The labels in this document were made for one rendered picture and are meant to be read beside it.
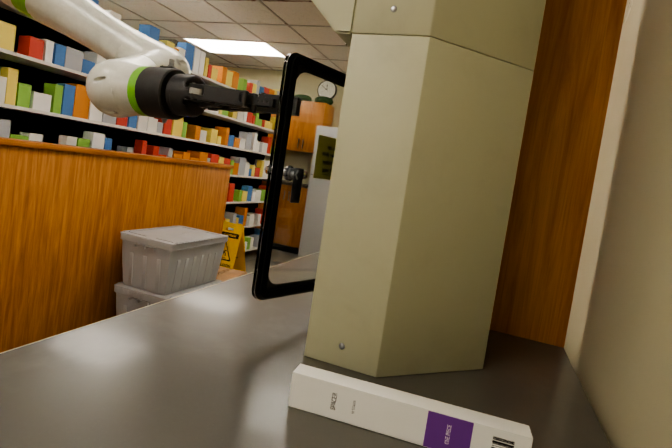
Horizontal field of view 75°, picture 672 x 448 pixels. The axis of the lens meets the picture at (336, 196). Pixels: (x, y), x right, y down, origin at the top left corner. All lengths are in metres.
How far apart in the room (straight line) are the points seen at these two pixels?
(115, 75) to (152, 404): 0.58
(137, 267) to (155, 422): 2.49
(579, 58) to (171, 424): 0.91
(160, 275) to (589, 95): 2.45
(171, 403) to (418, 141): 0.43
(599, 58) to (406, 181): 0.54
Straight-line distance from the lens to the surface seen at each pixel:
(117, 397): 0.57
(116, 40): 1.07
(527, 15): 0.76
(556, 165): 0.97
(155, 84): 0.85
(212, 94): 0.77
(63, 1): 1.16
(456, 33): 0.66
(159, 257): 2.86
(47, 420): 0.54
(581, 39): 1.02
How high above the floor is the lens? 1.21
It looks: 3 degrees down
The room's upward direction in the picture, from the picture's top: 9 degrees clockwise
